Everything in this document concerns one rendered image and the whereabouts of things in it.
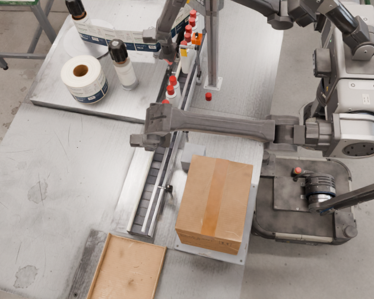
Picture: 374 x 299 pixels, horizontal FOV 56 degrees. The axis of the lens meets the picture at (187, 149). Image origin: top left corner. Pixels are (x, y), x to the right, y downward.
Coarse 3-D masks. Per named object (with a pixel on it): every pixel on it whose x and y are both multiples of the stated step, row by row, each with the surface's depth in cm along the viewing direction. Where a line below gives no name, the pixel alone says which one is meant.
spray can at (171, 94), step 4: (168, 88) 156; (172, 88) 156; (168, 92) 157; (172, 92) 157; (176, 92) 160; (168, 96) 159; (172, 96) 159; (176, 96) 161; (172, 100) 161; (176, 100) 163; (172, 104) 164; (176, 104) 165
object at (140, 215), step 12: (204, 24) 199; (204, 36) 195; (180, 72) 185; (192, 72) 185; (180, 84) 182; (156, 156) 164; (168, 156) 164; (156, 168) 162; (144, 192) 157; (156, 192) 156; (144, 204) 154; (156, 204) 154; (144, 216) 152; (132, 228) 150
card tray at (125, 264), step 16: (112, 240) 153; (128, 240) 152; (112, 256) 150; (128, 256) 149; (144, 256) 149; (160, 256) 148; (96, 272) 145; (112, 272) 147; (128, 272) 146; (144, 272) 146; (160, 272) 145; (96, 288) 144; (112, 288) 144; (128, 288) 144; (144, 288) 143
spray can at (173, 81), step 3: (171, 78) 158; (174, 78) 158; (171, 81) 158; (174, 81) 158; (177, 81) 162; (168, 84) 163; (171, 84) 160; (174, 84) 160; (177, 84) 161; (174, 87) 161; (177, 87) 161; (177, 90) 163; (177, 93) 165; (180, 96) 170
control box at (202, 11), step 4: (188, 0) 146; (192, 0) 144; (204, 0) 137; (220, 0) 142; (188, 4) 149; (192, 4) 146; (196, 4) 144; (200, 4) 142; (204, 4) 139; (220, 4) 144; (196, 8) 146; (200, 8) 144; (204, 8) 141; (220, 8) 146; (200, 12) 146; (204, 12) 143; (204, 16) 145
